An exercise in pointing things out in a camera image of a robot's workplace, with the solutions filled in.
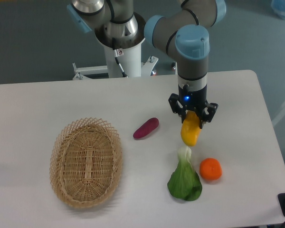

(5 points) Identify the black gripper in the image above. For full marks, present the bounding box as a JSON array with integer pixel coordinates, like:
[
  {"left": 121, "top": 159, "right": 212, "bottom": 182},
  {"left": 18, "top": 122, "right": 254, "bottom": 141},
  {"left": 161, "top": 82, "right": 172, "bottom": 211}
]
[{"left": 168, "top": 84, "right": 218, "bottom": 129}]

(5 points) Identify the yellow mango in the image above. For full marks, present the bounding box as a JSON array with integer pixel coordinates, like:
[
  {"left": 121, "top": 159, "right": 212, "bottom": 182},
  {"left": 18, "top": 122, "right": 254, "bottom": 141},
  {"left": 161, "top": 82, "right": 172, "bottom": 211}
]
[{"left": 180, "top": 111, "right": 201, "bottom": 147}]

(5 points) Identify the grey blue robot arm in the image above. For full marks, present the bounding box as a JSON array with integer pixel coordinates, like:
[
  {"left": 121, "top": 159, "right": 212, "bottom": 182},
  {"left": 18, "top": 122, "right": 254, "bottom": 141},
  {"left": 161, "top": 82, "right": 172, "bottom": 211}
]
[{"left": 67, "top": 0, "right": 226, "bottom": 126}]

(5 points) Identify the purple sweet potato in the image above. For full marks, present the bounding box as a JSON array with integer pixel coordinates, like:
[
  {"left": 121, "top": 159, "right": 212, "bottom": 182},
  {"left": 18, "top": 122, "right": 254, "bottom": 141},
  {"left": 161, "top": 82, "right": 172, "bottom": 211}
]
[{"left": 133, "top": 117, "right": 160, "bottom": 140}]

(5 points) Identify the orange tangerine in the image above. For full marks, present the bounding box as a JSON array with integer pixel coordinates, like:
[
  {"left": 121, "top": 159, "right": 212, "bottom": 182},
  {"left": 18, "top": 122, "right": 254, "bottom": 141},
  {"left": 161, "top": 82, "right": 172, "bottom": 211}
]
[{"left": 199, "top": 158, "right": 222, "bottom": 181}]

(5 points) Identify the green bok choy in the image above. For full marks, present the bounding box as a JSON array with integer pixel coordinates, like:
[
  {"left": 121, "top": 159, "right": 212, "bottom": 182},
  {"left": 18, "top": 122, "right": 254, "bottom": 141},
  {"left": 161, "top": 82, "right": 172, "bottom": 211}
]
[{"left": 167, "top": 145, "right": 202, "bottom": 201}]

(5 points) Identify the woven wicker basket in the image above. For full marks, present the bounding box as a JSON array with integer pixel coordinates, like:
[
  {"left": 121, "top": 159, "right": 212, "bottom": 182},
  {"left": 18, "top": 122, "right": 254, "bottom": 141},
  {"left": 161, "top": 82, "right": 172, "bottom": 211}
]
[{"left": 49, "top": 118, "right": 123, "bottom": 209}]

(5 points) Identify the blue plastic bag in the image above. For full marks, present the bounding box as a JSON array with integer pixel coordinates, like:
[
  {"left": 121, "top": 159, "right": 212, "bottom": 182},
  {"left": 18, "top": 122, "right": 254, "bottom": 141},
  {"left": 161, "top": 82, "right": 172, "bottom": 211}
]
[{"left": 271, "top": 0, "right": 285, "bottom": 20}]

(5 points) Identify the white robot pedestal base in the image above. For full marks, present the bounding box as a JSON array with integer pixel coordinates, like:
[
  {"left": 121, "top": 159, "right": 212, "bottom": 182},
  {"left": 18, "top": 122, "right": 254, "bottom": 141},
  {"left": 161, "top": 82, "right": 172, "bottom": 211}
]
[{"left": 73, "top": 13, "right": 159, "bottom": 80}]

